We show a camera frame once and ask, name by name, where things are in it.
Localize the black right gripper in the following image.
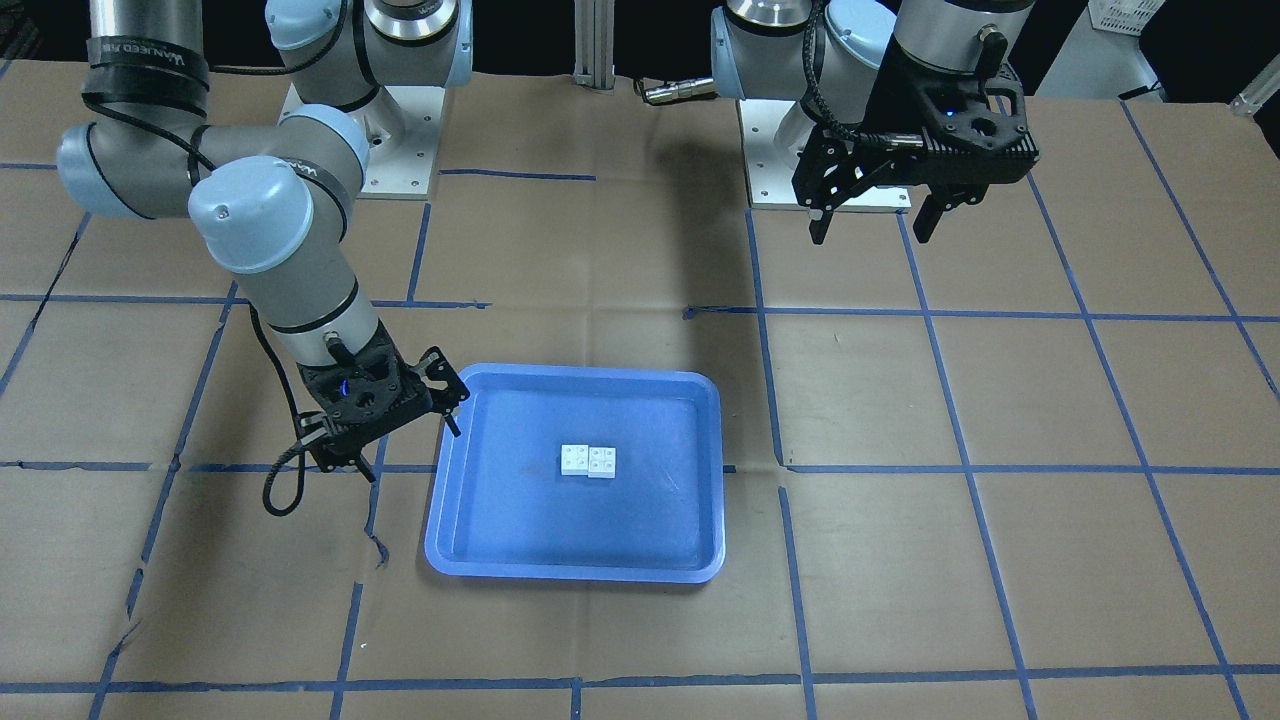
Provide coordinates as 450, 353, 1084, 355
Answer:
300, 334, 470, 484

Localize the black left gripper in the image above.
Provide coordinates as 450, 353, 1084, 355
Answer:
791, 50, 1041, 245

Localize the white block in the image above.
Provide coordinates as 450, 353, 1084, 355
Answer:
588, 446, 617, 479
559, 445, 589, 477

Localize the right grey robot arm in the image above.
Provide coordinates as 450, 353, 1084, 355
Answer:
58, 1, 474, 473

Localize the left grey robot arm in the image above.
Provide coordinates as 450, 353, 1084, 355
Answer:
710, 1, 1041, 245

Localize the blue plastic tray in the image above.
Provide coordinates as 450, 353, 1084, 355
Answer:
422, 363, 726, 584

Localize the white basket in background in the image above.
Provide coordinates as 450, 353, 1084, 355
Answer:
1087, 0, 1165, 37

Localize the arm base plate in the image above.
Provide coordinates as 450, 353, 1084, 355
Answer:
280, 82, 447, 201
736, 97, 913, 213

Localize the centre aluminium frame post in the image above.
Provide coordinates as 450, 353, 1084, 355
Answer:
572, 0, 616, 94

